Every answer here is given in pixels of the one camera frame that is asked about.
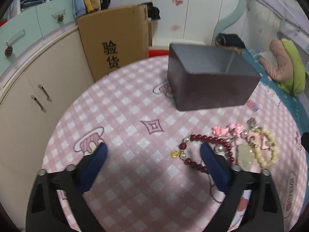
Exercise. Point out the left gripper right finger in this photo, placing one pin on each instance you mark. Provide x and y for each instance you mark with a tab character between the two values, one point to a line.
263	212

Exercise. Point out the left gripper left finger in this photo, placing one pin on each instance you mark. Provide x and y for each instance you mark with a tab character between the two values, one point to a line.
44	211

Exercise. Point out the pale jade pendant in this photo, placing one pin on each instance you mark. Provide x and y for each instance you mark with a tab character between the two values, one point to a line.
245	156

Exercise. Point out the pink star charm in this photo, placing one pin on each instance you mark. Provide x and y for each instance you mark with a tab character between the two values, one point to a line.
257	140

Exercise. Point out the pink bear charm keychain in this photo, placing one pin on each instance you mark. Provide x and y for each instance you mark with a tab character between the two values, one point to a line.
231	133

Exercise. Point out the dark metal tin box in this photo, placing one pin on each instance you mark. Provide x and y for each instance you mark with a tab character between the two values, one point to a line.
207	77

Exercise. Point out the pink checkered tablecloth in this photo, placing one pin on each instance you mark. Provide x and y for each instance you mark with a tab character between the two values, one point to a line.
141	187

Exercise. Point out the teal patterned bedsheet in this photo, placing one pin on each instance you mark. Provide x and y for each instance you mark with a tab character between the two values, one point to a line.
293	104

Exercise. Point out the beige cabinet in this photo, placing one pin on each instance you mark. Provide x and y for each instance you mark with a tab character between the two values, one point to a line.
32	102

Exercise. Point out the pink and green pillow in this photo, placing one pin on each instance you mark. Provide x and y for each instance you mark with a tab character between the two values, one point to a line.
289	74

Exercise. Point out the folded dark clothes on bed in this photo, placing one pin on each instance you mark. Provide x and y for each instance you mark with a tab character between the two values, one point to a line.
230	41

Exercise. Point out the teal drawer unit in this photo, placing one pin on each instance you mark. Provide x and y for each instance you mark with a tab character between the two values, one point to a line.
28	27

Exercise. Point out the tall cardboard box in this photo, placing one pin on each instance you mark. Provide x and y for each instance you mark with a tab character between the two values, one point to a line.
114	38

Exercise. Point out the red bench with white top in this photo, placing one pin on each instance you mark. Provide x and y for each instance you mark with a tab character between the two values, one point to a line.
160	47

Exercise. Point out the black clothes pile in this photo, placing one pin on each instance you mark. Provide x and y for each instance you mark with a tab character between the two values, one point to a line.
153	12

